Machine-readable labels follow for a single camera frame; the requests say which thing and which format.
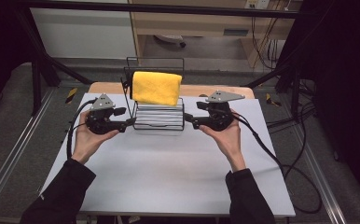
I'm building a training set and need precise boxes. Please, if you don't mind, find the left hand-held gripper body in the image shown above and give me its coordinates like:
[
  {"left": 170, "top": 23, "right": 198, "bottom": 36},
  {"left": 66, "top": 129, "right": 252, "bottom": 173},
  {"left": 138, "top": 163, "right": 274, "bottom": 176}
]
[{"left": 84, "top": 92, "right": 120, "bottom": 135}]

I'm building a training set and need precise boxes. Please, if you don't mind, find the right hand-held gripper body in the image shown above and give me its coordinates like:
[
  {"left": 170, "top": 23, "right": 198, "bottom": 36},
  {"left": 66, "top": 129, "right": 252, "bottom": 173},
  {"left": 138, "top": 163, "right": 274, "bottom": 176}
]
[{"left": 199, "top": 90, "right": 246, "bottom": 132}]

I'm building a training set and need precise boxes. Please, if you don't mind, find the black wire rack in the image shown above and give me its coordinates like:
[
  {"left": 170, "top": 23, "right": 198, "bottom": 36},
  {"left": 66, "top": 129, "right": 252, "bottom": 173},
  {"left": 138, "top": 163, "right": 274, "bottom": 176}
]
[{"left": 120, "top": 56, "right": 186, "bottom": 132}]

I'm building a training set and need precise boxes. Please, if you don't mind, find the yellow microfibre towel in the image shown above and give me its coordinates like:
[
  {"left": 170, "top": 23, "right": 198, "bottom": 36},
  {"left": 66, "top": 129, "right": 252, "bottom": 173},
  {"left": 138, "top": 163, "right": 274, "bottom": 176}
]
[{"left": 132, "top": 71, "right": 183, "bottom": 107}]

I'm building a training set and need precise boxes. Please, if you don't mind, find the person's left hand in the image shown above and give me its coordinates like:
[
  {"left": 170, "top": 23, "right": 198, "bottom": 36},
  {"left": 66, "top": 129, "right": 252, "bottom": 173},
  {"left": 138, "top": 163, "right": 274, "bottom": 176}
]
[{"left": 71, "top": 110, "right": 120, "bottom": 165}]

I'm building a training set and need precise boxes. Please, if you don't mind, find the person's right hand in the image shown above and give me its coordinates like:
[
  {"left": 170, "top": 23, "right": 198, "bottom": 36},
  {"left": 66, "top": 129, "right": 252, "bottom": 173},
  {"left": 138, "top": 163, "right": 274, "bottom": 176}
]
[{"left": 198, "top": 108, "right": 247, "bottom": 173}]

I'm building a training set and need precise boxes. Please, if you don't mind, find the yellow black floor tape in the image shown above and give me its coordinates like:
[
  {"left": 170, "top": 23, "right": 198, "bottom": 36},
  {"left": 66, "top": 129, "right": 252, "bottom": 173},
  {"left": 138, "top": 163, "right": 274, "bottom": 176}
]
[
  {"left": 64, "top": 87, "right": 78, "bottom": 105},
  {"left": 265, "top": 92, "right": 282, "bottom": 107}
]

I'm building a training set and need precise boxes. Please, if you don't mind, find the office chair base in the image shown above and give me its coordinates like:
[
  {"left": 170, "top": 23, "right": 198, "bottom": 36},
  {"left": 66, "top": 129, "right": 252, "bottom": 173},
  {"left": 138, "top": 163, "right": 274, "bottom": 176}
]
[{"left": 152, "top": 34, "right": 187, "bottom": 49}]

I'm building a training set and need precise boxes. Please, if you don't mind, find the light wooden desk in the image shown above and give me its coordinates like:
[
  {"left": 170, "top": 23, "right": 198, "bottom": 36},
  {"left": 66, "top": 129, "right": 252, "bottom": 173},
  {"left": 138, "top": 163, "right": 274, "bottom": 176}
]
[{"left": 128, "top": 0, "right": 304, "bottom": 69}]

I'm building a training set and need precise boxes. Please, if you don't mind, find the white cabinet panel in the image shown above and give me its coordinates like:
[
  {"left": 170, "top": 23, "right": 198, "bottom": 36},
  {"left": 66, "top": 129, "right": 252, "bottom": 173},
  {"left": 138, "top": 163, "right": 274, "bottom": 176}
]
[{"left": 30, "top": 7, "right": 137, "bottom": 59}]

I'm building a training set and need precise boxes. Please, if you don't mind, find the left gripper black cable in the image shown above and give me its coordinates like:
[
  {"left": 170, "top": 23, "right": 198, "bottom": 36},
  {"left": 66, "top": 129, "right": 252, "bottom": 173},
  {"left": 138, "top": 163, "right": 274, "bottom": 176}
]
[{"left": 66, "top": 98, "right": 98, "bottom": 161}]

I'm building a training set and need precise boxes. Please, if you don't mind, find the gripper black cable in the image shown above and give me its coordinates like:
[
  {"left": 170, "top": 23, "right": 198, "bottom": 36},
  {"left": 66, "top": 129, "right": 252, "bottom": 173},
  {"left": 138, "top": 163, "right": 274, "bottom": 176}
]
[
  {"left": 66, "top": 98, "right": 98, "bottom": 161},
  {"left": 229, "top": 112, "right": 323, "bottom": 215}
]

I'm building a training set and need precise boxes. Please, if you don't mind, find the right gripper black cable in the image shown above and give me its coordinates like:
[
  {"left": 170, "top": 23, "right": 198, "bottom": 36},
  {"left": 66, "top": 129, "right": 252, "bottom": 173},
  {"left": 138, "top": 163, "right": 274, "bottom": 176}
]
[{"left": 229, "top": 112, "right": 323, "bottom": 215}]

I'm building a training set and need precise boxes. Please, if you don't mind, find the black metal frame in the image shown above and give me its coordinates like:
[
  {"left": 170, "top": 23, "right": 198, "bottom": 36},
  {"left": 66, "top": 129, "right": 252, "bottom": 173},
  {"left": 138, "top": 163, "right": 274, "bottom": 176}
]
[{"left": 12, "top": 0, "right": 305, "bottom": 117}]

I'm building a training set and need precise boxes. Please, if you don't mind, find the hanging black cables bundle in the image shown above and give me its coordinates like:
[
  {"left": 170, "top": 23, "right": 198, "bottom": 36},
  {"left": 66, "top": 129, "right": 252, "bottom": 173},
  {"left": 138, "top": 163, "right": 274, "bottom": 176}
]
[{"left": 250, "top": 8, "right": 291, "bottom": 71}]

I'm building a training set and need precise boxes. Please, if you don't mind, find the aluminium floor rail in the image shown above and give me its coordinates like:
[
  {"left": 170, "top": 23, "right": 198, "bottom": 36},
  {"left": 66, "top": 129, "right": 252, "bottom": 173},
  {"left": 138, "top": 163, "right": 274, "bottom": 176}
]
[
  {"left": 292, "top": 132, "right": 348, "bottom": 224},
  {"left": 0, "top": 89, "right": 57, "bottom": 213}
]

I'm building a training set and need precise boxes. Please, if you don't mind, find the white wall socket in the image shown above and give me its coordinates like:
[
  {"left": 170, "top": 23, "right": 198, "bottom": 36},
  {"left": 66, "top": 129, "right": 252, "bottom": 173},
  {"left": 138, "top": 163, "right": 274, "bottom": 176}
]
[{"left": 244, "top": 0, "right": 271, "bottom": 10}]

